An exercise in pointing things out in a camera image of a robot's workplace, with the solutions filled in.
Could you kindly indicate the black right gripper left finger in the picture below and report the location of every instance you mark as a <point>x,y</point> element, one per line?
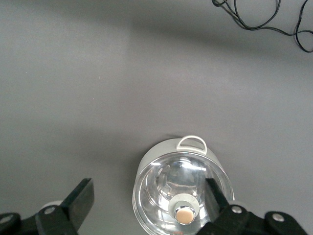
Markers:
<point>78,203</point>

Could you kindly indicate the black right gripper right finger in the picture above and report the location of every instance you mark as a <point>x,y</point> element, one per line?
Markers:
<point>225,218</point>

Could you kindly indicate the pale green cooking pot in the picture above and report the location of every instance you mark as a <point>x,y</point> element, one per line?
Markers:
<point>161,149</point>

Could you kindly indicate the glass pot lid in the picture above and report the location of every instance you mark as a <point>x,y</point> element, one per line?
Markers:
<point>171,176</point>

